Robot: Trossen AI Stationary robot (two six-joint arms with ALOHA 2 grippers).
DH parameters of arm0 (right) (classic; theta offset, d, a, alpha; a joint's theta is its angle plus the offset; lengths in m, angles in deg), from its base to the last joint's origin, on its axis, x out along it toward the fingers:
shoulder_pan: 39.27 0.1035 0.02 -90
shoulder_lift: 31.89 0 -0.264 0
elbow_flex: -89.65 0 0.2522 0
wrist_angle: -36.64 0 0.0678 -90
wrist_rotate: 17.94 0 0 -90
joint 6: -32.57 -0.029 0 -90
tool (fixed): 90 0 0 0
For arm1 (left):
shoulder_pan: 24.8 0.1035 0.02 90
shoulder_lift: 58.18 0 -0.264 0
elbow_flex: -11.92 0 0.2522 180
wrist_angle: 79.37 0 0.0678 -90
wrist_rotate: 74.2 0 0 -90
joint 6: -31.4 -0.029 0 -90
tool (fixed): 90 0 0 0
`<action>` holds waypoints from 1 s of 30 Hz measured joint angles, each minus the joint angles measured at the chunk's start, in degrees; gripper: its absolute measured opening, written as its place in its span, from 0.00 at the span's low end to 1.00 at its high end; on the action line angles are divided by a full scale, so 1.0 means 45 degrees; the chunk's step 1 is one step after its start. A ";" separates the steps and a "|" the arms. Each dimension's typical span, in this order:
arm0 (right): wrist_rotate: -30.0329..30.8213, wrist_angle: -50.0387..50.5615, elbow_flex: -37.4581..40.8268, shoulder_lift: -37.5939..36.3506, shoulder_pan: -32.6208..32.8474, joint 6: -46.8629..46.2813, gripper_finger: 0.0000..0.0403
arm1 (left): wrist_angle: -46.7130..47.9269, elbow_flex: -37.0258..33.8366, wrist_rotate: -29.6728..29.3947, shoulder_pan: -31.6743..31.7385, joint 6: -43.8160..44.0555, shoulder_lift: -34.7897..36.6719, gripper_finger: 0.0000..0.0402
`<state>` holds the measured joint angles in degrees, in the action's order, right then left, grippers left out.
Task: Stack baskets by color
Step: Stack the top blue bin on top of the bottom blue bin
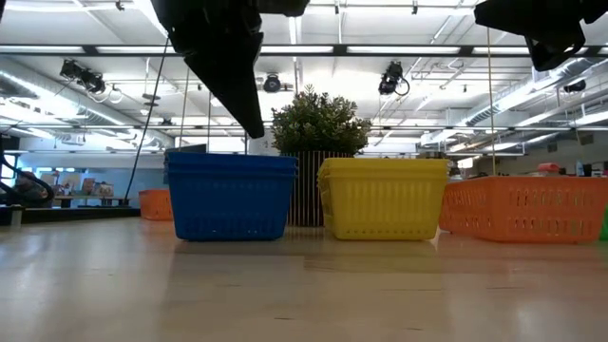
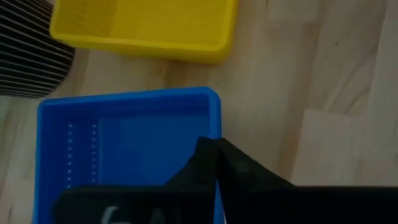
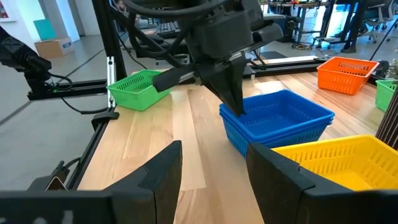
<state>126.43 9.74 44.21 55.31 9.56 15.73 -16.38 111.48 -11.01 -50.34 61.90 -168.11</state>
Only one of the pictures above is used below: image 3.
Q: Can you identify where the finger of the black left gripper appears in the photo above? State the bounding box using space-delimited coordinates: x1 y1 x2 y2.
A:
152 66 200 93
198 55 250 118

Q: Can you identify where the orange plastic basket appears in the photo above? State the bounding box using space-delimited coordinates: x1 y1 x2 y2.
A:
317 56 381 96

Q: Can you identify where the black camera cable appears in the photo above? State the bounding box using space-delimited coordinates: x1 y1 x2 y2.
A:
46 72 110 116

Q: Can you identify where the desk with black legs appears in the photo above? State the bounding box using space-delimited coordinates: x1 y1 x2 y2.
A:
272 0 332 45

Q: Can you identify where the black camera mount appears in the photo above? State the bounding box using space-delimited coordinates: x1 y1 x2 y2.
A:
0 26 53 94

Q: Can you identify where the yellow plastic basket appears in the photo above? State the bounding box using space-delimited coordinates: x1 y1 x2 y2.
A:
272 134 398 192

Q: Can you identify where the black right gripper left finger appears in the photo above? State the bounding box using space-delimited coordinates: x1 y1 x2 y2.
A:
0 140 183 224

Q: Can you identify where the teal board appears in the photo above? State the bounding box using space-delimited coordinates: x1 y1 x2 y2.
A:
33 19 57 42

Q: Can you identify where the silver aluminium bracket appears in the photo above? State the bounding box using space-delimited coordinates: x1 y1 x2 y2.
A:
106 56 117 108

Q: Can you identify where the green plastic basket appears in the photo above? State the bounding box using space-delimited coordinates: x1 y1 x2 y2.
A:
374 79 397 113
106 68 172 112

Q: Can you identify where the black office chair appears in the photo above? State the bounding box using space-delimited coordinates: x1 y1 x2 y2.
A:
361 0 398 42

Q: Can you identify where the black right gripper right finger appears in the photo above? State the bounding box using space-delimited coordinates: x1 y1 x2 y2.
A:
246 142 398 224

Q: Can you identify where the black keyboard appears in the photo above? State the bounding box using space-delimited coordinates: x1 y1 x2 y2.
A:
156 21 182 39

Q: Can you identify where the cardboard box with label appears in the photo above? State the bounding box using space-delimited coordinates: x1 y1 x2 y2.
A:
34 37 75 59

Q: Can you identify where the blue plastic basket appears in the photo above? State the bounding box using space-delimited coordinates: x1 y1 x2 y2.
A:
219 89 336 144
222 116 333 158
220 108 335 149

